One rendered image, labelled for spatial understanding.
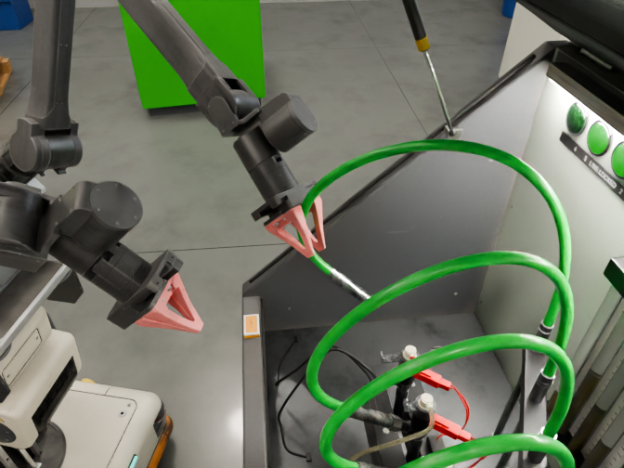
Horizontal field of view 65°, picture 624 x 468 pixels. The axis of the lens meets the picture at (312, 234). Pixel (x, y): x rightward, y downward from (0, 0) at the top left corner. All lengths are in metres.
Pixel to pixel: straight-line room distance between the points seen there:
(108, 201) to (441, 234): 0.69
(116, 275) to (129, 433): 1.16
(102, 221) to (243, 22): 3.41
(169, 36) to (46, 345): 0.78
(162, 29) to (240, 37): 3.07
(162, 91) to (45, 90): 3.00
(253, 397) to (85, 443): 0.93
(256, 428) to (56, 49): 0.74
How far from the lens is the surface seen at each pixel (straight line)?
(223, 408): 2.03
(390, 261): 1.05
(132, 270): 0.61
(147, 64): 3.95
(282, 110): 0.71
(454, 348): 0.48
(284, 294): 1.07
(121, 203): 0.55
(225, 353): 2.18
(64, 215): 0.55
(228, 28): 3.88
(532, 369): 0.82
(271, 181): 0.72
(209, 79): 0.77
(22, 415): 1.23
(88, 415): 1.81
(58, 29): 1.03
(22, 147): 1.06
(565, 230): 0.68
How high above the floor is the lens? 1.71
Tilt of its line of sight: 39 degrees down
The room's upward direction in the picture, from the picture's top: straight up
